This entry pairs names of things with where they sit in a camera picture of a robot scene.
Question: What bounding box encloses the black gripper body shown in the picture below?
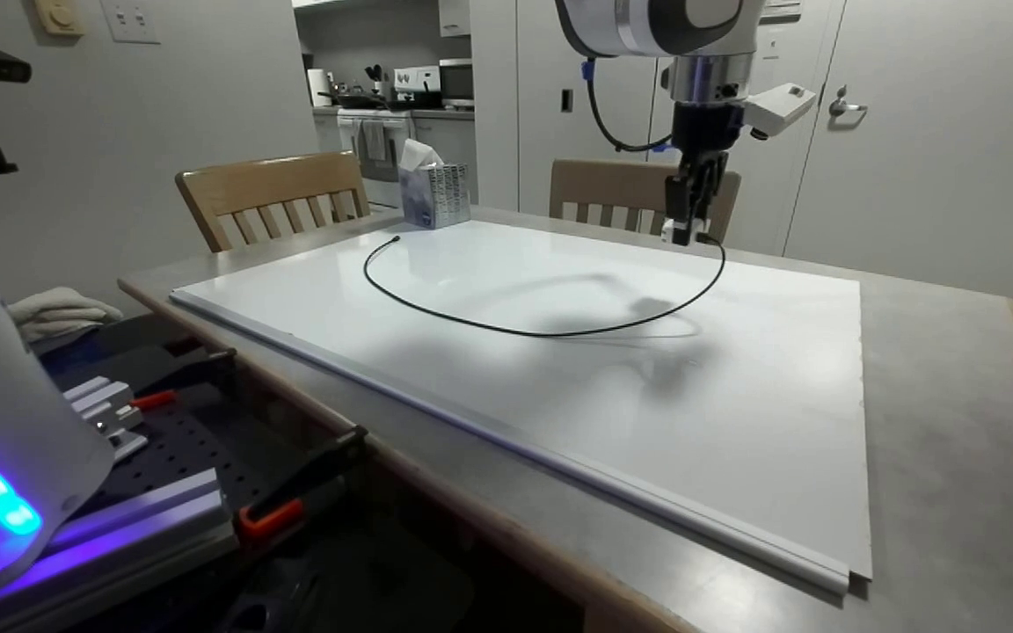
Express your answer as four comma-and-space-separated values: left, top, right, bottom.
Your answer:
672, 103, 731, 186

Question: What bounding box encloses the white charger with black cable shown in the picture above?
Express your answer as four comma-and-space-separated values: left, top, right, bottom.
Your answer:
359, 226, 731, 340

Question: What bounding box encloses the light wooden slat-back chair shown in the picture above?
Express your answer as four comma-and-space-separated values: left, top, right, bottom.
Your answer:
172, 150, 376, 258
544, 158, 746, 249

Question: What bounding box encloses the clear plastic bottle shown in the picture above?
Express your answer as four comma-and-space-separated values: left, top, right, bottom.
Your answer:
395, 136, 476, 236

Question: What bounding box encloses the large white whiteboard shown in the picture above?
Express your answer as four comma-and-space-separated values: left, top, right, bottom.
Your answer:
169, 214, 881, 604

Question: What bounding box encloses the white microwave oven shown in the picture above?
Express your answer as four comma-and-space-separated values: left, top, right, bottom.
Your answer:
391, 62, 447, 98

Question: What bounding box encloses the white kitchen stove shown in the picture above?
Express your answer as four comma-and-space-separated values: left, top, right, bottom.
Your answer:
332, 103, 419, 186

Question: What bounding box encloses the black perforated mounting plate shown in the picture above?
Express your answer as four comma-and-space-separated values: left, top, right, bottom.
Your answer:
27, 309, 376, 592

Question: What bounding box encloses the white folded cloth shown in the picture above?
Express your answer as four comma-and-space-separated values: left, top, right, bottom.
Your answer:
8, 283, 127, 348

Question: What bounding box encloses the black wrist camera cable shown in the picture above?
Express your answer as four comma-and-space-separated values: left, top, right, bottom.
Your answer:
577, 54, 675, 154

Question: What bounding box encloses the silver door lever handle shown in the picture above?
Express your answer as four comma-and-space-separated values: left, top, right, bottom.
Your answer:
822, 84, 874, 134

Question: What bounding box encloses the orange handled black clamp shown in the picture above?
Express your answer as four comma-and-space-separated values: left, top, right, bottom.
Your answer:
229, 422, 373, 552

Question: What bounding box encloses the red handled metal clamp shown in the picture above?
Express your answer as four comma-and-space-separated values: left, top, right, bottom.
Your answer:
61, 369, 186, 464

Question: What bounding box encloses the white wall outlet plate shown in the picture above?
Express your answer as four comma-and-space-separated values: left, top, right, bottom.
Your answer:
97, 0, 169, 48

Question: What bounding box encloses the aluminium profile rail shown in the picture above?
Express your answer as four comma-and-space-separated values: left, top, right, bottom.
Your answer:
0, 464, 238, 633

